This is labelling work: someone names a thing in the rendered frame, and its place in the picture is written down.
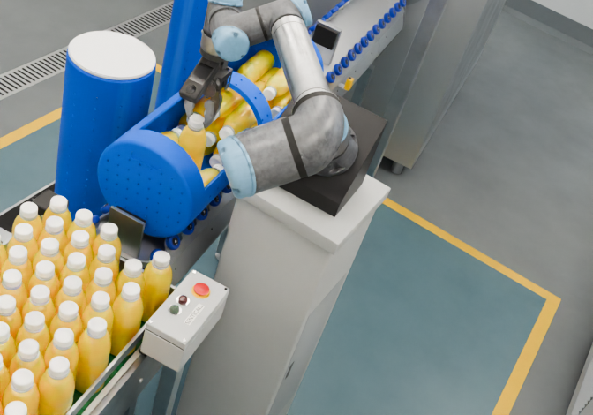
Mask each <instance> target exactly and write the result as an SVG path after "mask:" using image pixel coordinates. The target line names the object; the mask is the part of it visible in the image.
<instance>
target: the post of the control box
mask: <svg viewBox="0 0 593 415"><path fill-rule="evenodd" d="M183 370H184V366H183V367H182V369H181V370H180V371H179V372H176V371H174V370H173V369H171V368H169V367H167V366H165V365H163V367H162V370H161V377H160V380H159V385H158V389H157V392H156V396H155V399H154V406H153V409H152V413H151V415H171V412H172V409H173V405H174V402H175V399H176V393H177V390H178V387H179V383H180V380H181V377H182V373H183Z"/></svg>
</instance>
